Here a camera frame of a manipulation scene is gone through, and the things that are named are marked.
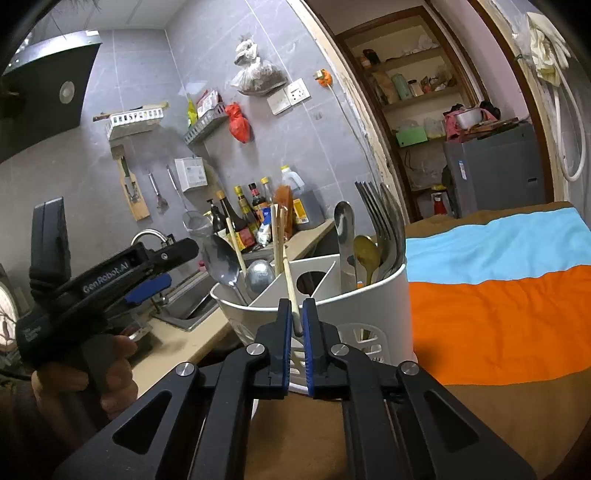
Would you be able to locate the stainless steel sink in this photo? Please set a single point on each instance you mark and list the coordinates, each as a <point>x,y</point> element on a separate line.
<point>188,304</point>

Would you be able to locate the chrome faucet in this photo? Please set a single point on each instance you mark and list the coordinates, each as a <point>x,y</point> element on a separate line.
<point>149,232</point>

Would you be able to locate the grey mini fridge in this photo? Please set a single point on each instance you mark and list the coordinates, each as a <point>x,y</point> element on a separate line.
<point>500,171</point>

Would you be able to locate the striped blue orange cloth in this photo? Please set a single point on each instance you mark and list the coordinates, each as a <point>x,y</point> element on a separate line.
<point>471,362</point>

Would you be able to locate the large oil jug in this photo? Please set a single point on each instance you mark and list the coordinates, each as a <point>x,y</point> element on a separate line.
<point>307,211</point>

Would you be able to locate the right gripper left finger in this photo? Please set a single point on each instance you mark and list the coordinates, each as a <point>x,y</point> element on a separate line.
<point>269,356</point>

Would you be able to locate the brown spice packet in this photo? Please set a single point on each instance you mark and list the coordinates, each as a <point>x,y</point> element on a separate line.
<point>285,199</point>

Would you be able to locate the white rubber gloves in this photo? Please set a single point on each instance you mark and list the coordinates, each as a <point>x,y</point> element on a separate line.
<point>548,48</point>

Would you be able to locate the red plastic bag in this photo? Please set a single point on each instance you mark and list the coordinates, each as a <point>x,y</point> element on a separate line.
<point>238,126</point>

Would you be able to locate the wire strainer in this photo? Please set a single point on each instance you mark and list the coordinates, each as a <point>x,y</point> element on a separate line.
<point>194,223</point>

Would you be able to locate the small steel spoon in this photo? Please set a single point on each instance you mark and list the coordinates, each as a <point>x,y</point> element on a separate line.
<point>259,276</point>

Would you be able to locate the left hand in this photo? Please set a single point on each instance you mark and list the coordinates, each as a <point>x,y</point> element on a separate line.
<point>51,384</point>

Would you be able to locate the red fire extinguisher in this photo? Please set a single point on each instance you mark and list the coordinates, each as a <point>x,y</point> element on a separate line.
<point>439,203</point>

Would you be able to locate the white wall basket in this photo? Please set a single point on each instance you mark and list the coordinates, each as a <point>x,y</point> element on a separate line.
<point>130,122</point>

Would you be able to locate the white wall box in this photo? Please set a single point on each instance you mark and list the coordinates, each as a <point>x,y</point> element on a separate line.
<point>191,173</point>

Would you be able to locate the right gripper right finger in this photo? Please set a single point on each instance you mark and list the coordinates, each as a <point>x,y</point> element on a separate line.
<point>326,358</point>

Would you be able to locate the clear hanging bag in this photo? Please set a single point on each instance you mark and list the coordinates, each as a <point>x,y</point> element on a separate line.
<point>256,77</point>

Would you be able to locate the gold spoon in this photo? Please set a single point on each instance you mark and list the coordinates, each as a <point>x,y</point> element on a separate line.
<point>368,254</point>

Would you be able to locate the steel fork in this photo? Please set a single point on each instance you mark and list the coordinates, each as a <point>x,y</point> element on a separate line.
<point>387,218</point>

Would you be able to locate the wooden knife holder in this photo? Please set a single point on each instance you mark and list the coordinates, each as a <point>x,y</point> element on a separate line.
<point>130,186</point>

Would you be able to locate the dark soy sauce bottle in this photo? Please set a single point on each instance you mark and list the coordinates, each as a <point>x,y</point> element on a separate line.
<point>243,235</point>

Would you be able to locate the grey wall shelf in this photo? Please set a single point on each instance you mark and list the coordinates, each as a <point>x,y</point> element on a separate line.
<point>206,124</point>

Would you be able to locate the black range hood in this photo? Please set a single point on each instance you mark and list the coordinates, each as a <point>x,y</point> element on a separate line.
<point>45,85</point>

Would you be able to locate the large steel spoon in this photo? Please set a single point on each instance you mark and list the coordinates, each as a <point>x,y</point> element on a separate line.
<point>222,264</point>

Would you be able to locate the white wall socket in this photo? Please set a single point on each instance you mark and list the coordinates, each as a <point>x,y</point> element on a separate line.
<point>288,97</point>

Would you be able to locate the wooden shelf unit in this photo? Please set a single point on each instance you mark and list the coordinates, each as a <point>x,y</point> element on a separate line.
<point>413,71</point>

